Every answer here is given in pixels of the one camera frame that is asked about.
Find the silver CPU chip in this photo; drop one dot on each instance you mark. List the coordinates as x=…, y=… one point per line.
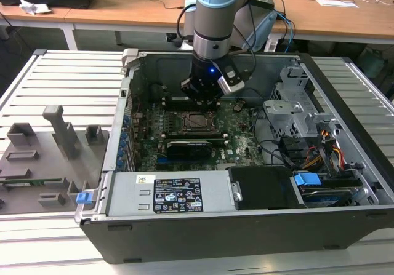
x=199, y=121

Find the graphics card with black shroud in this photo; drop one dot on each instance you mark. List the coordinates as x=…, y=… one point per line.
x=189, y=149

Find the green motherboard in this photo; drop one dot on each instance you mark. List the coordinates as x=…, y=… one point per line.
x=243, y=141

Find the grey case latch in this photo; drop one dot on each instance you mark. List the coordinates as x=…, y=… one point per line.
x=129, y=58

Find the pale blue teach pendant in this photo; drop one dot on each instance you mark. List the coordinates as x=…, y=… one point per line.
x=264, y=26

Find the silver metal drive cage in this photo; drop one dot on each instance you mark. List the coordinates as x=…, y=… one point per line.
x=283, y=115

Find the wooden desk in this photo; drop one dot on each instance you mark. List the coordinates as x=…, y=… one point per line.
x=123, y=10

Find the black plastic shroud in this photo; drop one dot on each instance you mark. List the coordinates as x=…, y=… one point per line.
x=264, y=189

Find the grey power supply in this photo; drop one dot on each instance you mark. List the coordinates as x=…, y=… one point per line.
x=129, y=195

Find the blue disk carrier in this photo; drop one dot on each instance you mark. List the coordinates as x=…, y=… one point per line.
x=306, y=181

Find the white paper with blue print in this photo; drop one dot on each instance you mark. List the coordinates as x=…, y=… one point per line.
x=337, y=3

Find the black open PC case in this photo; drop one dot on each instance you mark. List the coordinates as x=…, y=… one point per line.
x=215, y=238

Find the blue plastic latch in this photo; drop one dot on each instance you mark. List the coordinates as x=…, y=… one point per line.
x=83, y=197

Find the grey parts rack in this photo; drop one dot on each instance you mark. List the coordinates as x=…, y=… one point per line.
x=37, y=161

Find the crumpled white paper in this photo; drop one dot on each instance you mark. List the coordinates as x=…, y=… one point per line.
x=32, y=8

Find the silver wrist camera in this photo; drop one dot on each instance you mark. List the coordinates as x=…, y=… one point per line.
x=231, y=82

